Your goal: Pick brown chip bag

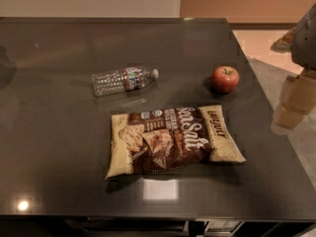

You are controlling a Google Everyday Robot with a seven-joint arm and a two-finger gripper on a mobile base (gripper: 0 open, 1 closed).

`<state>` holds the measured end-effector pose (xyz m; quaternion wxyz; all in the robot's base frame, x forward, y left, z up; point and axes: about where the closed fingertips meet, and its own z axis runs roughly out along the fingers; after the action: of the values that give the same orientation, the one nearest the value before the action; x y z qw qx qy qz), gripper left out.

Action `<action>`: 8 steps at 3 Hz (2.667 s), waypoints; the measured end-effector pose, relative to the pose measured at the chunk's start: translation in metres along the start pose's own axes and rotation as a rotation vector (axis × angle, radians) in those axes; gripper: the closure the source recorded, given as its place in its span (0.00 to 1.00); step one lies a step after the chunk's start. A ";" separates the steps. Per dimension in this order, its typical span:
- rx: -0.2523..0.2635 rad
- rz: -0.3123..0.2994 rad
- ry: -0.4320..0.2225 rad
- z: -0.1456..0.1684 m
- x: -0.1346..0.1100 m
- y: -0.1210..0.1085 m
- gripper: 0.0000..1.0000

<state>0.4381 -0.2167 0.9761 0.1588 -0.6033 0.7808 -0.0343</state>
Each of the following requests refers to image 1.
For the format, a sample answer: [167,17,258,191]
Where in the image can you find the brown chip bag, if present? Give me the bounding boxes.
[107,105,245,178]

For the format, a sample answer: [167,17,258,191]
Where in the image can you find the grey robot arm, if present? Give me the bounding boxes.
[291,3,316,70]

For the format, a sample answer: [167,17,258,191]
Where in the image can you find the clear plastic water bottle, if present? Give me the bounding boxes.
[92,66,159,97]

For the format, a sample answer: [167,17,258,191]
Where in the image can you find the beige cardboard boxes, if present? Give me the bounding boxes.
[273,70,316,128]

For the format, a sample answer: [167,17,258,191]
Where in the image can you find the red apple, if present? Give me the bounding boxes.
[211,66,240,94]

